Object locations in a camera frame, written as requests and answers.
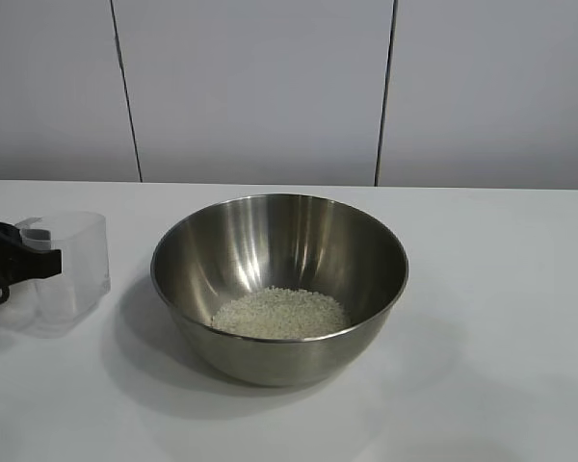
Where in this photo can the clear plastic measuring cup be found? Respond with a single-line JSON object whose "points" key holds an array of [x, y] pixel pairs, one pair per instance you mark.
{"points": [[86, 260]]}

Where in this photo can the white rice grains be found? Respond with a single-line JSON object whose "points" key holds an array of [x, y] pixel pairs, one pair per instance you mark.
{"points": [[279, 315]]}

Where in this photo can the stainless steel mixing bowl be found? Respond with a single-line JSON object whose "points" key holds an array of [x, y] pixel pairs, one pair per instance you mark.
{"points": [[294, 356]]}

